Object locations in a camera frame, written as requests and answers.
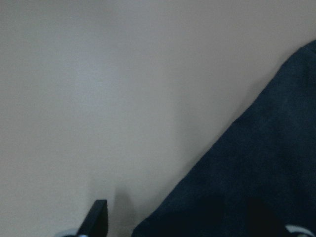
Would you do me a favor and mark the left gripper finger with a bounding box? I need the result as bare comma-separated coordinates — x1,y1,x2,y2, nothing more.
77,199,109,237

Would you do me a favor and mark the black t-shirt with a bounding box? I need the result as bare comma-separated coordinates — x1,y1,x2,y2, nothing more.
132,41,316,237

